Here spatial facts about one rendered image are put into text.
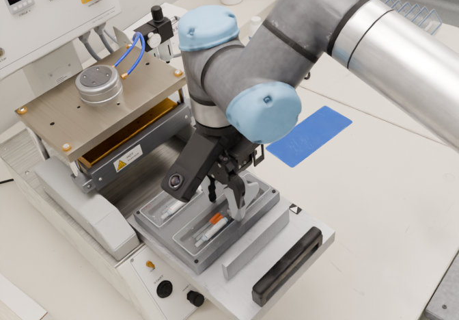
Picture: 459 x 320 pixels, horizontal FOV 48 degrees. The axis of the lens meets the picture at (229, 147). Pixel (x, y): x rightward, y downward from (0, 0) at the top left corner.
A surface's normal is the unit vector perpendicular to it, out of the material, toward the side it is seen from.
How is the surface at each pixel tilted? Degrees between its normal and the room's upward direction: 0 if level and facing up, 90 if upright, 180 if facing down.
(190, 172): 29
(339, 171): 0
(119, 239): 41
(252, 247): 90
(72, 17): 90
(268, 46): 47
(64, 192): 0
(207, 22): 1
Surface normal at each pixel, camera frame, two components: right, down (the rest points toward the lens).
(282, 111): 0.48, 0.59
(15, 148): -0.10, -0.70
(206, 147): -0.41, -0.34
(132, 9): 0.77, 0.40
